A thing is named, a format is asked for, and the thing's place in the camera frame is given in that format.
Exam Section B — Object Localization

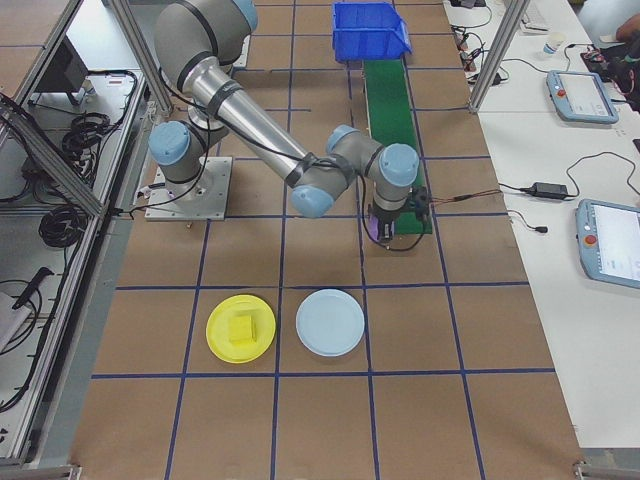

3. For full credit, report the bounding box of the yellow foam block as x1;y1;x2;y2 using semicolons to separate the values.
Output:
227;313;259;347

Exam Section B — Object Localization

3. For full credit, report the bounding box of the person forearm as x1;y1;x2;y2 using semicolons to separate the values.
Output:
614;12;640;45

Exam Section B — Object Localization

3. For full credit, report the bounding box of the light blue plate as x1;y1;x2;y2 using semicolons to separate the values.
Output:
295;288;365;358

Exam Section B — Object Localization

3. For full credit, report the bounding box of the yellow plate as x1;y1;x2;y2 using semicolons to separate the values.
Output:
205;294;278;364

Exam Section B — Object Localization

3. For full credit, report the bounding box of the green conveyor belt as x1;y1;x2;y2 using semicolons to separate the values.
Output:
360;58;435;237

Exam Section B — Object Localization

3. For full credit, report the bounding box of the black power adapter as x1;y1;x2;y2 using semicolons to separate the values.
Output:
528;181;570;200

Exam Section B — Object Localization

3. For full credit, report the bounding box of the blue plastic storage bin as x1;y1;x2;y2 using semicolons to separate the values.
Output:
331;1;414;64

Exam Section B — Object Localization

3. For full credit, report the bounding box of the white side table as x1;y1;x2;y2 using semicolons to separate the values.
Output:
442;0;640;451

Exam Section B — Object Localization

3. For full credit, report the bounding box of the grey blue teach pendant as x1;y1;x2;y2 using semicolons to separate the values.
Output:
574;198;640;291
545;69;620;124

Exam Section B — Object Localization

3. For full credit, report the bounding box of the white paper cup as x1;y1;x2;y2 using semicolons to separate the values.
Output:
542;31;567;58

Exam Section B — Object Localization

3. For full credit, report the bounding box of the black handheld tool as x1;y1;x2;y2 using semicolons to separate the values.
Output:
10;266;55;310

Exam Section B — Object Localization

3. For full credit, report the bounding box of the black box device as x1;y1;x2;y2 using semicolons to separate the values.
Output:
30;34;92;95

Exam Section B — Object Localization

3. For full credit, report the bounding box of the red conveyor wire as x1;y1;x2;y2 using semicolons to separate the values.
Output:
428;188;502;207

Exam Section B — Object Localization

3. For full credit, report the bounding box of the black plug cable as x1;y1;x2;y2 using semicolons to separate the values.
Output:
508;209;550;236

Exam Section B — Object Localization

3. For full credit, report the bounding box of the white square base plate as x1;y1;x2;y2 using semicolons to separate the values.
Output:
228;33;251;69
144;156;234;222

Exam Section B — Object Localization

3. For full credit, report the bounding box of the aluminium camera post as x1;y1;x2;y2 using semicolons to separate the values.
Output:
467;0;532;114

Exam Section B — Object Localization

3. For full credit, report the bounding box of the black adapter cable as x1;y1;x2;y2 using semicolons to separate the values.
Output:
564;151;640;201

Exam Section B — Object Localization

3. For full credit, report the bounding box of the coiled black cable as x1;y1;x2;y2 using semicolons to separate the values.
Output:
38;203;90;250
60;111;124;169

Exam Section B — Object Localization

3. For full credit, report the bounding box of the metal bar frame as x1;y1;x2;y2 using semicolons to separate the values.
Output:
0;0;176;471

